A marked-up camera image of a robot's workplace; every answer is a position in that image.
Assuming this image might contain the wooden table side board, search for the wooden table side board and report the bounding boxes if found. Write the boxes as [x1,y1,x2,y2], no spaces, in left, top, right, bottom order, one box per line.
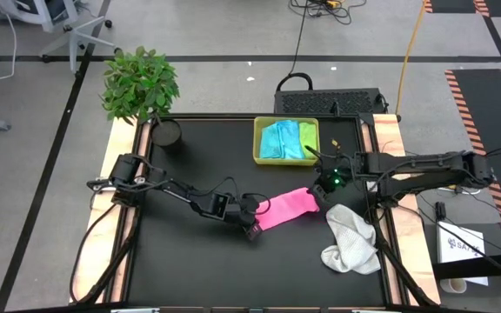
[361,113,442,307]
[70,116,148,306]

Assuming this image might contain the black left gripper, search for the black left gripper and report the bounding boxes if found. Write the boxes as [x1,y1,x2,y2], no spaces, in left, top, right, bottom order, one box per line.
[226,193,264,242]

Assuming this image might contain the black floor cable bundle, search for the black floor cable bundle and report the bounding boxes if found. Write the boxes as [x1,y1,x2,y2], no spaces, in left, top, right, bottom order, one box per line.
[289,0,368,26]

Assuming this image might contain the black power cable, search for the black power cable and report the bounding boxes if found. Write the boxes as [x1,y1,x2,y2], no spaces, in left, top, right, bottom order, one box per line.
[275,0,316,94]

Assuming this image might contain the white printed booklet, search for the white printed booklet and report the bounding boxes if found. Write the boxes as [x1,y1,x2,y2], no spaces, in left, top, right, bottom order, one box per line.
[436,221,490,287]

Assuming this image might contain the black strap bar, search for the black strap bar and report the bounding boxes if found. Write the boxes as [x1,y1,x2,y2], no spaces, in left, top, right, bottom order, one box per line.
[431,250,501,281]

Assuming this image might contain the black aluminium table frame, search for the black aluminium table frame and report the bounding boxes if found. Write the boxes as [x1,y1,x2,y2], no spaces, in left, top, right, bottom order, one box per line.
[70,111,442,313]

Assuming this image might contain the black hazard-striped floor mat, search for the black hazard-striped floor mat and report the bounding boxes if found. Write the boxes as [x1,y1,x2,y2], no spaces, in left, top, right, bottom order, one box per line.
[424,0,491,16]
[444,68,501,254]

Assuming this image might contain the lime green microfiber towel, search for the lime green microfiber towel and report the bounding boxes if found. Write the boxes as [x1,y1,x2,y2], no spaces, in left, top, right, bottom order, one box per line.
[297,121,319,160]

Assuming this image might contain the pink microfiber towel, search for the pink microfiber towel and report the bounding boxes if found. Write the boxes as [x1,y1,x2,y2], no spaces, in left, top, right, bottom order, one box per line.
[254,186,322,232]

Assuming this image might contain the beige tape roll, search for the beige tape roll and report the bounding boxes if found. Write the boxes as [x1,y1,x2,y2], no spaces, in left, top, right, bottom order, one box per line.
[440,277,469,295]

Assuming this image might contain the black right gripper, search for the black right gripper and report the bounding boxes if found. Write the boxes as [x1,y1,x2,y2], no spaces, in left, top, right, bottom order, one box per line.
[308,157,359,206]

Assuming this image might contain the yellow extension cable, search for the yellow extension cable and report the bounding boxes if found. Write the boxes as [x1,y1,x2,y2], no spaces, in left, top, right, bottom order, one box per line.
[396,0,429,115]

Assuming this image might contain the grey office chair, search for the grey office chair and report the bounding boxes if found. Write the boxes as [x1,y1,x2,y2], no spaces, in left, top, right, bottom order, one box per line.
[0,0,122,74]

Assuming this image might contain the white microfiber towel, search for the white microfiber towel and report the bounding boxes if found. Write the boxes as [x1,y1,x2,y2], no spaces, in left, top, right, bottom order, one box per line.
[319,203,383,276]

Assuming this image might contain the light blue microfiber towel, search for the light blue microfiber towel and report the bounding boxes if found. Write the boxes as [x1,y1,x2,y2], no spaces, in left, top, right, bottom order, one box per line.
[276,119,306,161]

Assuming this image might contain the black perforated computer case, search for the black perforated computer case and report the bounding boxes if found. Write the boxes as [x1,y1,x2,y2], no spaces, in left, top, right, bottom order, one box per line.
[273,88,385,117]

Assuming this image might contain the yellow plastic bin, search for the yellow plastic bin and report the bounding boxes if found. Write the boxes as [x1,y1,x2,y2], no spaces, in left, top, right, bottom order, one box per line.
[252,116,321,167]

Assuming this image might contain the green potted plant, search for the green potted plant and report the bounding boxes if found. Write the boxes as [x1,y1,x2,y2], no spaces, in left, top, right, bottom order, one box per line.
[101,45,184,148]

